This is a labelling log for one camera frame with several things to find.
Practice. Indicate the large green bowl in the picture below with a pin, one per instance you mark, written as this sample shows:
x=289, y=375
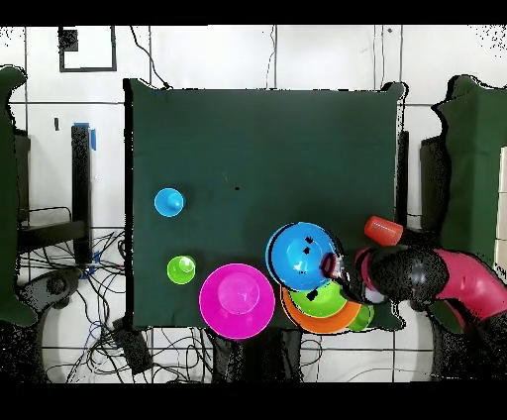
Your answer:
x=324, y=303

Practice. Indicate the light blue bowl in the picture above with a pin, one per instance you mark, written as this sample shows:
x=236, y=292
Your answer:
x=293, y=253

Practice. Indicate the large orange bowl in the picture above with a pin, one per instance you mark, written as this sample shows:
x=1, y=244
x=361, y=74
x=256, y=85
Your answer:
x=317, y=323

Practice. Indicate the red-orange cup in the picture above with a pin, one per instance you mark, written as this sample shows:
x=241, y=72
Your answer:
x=382, y=231

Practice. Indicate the large pink bowl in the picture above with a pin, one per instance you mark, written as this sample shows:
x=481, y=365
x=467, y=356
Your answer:
x=237, y=301

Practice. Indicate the light blue cup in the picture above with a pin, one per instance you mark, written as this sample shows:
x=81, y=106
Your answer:
x=166, y=202

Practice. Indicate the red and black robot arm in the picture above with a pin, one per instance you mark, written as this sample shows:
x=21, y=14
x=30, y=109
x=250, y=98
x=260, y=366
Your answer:
x=467, y=281

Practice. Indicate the black upright bar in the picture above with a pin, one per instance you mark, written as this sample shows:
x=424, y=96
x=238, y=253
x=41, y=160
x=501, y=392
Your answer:
x=403, y=178

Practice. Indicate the green cup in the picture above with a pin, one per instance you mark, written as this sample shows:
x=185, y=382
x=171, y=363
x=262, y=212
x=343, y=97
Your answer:
x=178, y=271

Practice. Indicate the green covered side table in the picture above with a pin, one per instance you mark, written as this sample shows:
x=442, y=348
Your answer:
x=8, y=198
x=475, y=178

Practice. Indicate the dark green tablecloth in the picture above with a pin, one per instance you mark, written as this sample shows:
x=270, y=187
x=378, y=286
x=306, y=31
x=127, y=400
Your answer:
x=253, y=119

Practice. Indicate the white boxes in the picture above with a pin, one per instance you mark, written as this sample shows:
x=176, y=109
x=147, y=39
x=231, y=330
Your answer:
x=502, y=198

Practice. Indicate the black power strip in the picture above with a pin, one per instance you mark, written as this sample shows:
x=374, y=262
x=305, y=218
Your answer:
x=132, y=348

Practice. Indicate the black stand base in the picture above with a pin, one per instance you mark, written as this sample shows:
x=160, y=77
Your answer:
x=57, y=285

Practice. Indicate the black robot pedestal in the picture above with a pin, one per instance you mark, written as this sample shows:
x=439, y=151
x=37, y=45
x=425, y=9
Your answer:
x=257, y=352

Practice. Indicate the black L-shaped frame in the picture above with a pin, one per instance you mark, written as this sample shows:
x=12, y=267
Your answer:
x=81, y=178

